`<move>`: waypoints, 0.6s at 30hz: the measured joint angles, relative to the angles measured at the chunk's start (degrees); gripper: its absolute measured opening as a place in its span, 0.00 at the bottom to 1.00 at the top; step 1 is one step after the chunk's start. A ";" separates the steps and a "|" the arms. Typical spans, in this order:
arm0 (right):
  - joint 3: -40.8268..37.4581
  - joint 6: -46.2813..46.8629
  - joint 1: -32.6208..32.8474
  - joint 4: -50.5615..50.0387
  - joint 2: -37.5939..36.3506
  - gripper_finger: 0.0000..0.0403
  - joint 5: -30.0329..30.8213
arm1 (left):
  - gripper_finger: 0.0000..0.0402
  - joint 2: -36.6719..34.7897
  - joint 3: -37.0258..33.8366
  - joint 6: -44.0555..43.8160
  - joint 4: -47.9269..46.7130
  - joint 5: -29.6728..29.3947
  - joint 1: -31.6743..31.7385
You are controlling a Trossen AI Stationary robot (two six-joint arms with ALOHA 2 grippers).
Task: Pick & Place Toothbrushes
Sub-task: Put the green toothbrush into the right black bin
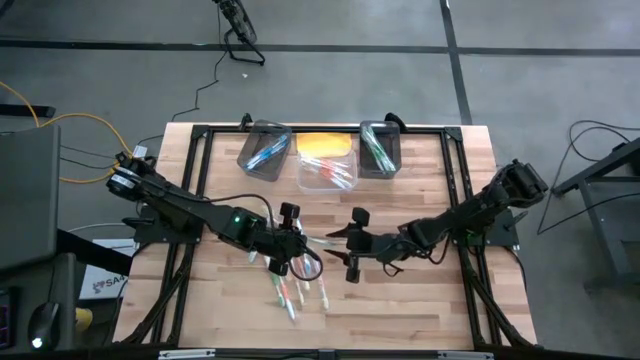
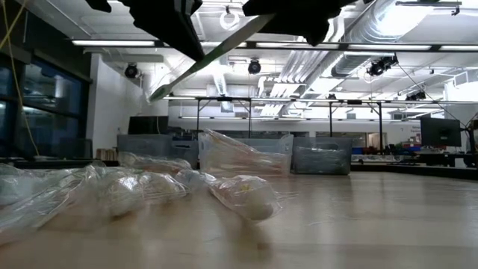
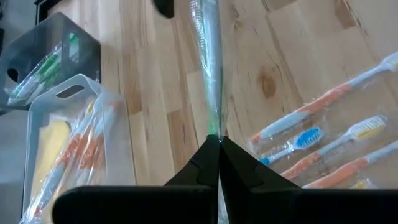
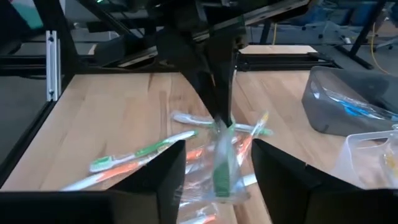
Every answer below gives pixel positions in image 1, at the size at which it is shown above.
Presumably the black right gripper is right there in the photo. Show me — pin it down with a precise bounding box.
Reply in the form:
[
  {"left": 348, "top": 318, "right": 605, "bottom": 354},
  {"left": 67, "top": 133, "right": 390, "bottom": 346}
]
[{"left": 323, "top": 208, "right": 401, "bottom": 284}]

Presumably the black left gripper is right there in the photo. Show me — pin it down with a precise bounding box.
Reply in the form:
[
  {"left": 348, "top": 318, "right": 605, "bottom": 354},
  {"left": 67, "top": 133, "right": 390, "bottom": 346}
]
[{"left": 257, "top": 202, "right": 310, "bottom": 277}]

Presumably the green white toothbrush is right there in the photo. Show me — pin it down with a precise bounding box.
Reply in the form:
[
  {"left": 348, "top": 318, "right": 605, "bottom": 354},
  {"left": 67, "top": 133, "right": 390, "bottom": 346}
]
[
  {"left": 364, "top": 128, "right": 392, "bottom": 171},
  {"left": 361, "top": 124, "right": 387, "bottom": 169},
  {"left": 368, "top": 130, "right": 397, "bottom": 175},
  {"left": 269, "top": 272, "right": 287, "bottom": 308}
]

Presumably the pile of bagged utensils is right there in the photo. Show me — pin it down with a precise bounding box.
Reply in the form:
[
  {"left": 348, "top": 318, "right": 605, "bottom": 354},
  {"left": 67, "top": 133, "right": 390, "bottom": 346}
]
[{"left": 315, "top": 274, "right": 331, "bottom": 312}]

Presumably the smoky grey plastic bin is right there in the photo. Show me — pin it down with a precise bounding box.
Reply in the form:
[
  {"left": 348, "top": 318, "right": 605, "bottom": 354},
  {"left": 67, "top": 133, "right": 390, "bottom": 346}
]
[
  {"left": 236, "top": 118, "right": 294, "bottom": 183},
  {"left": 358, "top": 119, "right": 403, "bottom": 180}
]

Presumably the clear plastic bin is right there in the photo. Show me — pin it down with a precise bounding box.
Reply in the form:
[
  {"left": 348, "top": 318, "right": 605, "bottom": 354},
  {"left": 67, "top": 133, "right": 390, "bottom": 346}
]
[{"left": 295, "top": 147, "right": 359, "bottom": 195}]

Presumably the yellow sponge cloth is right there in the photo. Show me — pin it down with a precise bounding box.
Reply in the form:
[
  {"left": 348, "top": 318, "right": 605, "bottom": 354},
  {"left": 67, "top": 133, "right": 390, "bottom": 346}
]
[{"left": 295, "top": 132, "right": 353, "bottom": 159}]

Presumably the white printed box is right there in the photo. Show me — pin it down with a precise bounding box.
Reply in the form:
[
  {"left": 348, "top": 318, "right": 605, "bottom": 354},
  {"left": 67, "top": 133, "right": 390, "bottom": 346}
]
[{"left": 79, "top": 238, "right": 137, "bottom": 300}]

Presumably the black desk beam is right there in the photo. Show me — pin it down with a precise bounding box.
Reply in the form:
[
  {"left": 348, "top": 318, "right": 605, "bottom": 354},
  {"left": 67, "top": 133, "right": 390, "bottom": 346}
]
[{"left": 54, "top": 227, "right": 134, "bottom": 276}]

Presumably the small yellow object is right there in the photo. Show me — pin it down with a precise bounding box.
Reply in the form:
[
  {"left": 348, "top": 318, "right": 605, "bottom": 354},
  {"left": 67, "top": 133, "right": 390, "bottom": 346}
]
[{"left": 74, "top": 307, "right": 95, "bottom": 334}]

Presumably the black computer mouse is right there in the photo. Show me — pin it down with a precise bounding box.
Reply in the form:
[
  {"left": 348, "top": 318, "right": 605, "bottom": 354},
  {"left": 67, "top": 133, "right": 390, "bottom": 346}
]
[{"left": 27, "top": 301, "right": 61, "bottom": 351}]

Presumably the black metal side table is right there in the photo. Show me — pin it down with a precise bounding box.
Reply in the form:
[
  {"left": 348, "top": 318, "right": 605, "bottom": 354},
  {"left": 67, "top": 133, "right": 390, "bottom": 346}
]
[{"left": 549, "top": 137, "right": 640, "bottom": 291}]

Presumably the black device with display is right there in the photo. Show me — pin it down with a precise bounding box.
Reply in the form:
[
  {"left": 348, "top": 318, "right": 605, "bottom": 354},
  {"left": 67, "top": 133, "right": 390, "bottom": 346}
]
[{"left": 0, "top": 287, "right": 16, "bottom": 351}]

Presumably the black flat bar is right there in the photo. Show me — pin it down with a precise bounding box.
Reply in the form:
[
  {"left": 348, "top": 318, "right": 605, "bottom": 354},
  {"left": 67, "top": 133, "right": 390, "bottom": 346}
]
[{"left": 0, "top": 103, "right": 56, "bottom": 119}]

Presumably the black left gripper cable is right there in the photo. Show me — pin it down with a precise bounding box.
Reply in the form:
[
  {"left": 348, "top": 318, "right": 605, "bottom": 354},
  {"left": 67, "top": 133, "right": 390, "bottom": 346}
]
[{"left": 207, "top": 193, "right": 325, "bottom": 282}]

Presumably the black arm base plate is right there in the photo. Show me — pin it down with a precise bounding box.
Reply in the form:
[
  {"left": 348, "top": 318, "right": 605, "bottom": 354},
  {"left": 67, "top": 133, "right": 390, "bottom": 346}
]
[
  {"left": 133, "top": 205, "right": 205, "bottom": 245},
  {"left": 447, "top": 206, "right": 521, "bottom": 247}
]

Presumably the silver metal bracket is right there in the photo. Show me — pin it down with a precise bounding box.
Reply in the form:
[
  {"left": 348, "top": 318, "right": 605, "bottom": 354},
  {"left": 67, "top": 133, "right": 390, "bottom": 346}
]
[
  {"left": 437, "top": 350, "right": 494, "bottom": 360},
  {"left": 158, "top": 349, "right": 216, "bottom": 360}
]

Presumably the grey floor cable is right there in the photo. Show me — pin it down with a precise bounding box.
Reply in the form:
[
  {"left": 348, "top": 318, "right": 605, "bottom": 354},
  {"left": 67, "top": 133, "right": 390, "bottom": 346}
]
[{"left": 67, "top": 222, "right": 126, "bottom": 236}]

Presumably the thin black floor cable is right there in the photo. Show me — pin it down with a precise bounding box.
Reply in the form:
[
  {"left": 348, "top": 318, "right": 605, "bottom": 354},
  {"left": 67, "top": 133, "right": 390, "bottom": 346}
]
[
  {"left": 536, "top": 127, "right": 640, "bottom": 236},
  {"left": 567, "top": 118, "right": 640, "bottom": 164}
]

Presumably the yellow extension cable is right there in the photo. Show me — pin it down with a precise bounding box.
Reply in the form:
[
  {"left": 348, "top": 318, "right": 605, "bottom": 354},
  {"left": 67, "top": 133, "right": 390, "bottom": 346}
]
[{"left": 0, "top": 81, "right": 136, "bottom": 184}]

